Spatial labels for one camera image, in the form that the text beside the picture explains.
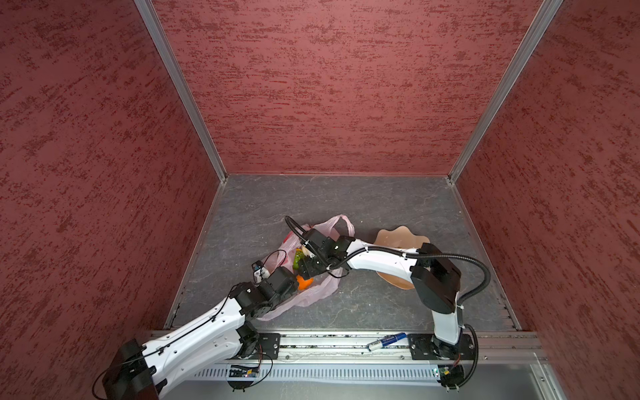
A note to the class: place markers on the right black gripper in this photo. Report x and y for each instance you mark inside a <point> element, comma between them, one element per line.
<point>307,269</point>

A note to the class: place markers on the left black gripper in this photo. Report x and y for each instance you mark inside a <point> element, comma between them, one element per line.
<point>291,292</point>

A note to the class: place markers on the fake orange fruit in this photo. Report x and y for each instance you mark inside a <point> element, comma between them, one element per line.
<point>304,283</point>

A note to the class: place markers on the fake green fruit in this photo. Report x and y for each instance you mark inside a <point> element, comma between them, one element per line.
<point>298,258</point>

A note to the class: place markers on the pink translucent plastic bag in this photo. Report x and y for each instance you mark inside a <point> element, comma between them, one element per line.
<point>310,290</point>

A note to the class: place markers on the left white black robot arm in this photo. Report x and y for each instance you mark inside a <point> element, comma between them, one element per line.
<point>151,370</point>

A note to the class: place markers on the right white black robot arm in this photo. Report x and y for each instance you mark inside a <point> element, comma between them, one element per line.
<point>435,280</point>

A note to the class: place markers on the left small circuit board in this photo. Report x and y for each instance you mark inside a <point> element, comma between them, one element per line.
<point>244,372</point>

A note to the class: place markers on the small circuit board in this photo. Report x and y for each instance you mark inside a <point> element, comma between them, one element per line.
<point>244,372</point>
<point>451,377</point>

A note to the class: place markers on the blue white marker pen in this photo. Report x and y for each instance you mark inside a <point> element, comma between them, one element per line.
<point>386,341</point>

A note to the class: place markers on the right small circuit board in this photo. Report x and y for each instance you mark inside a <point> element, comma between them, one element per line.
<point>451,377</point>

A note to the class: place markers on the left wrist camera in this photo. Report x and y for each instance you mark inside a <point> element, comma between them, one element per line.
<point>260,273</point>

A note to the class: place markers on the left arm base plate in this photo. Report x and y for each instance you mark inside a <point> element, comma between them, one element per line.
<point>267,346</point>

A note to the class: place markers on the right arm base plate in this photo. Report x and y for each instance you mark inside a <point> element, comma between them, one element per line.
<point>425,346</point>

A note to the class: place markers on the aluminium front rail frame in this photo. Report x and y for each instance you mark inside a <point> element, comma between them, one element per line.
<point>319,356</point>

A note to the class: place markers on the left aluminium corner post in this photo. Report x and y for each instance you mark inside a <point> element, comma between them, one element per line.
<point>153,25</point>

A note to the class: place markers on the aluminium corner post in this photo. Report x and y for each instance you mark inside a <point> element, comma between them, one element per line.
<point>537,28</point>
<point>153,25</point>

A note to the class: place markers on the right aluminium corner post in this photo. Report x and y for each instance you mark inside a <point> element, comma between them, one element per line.
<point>537,28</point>

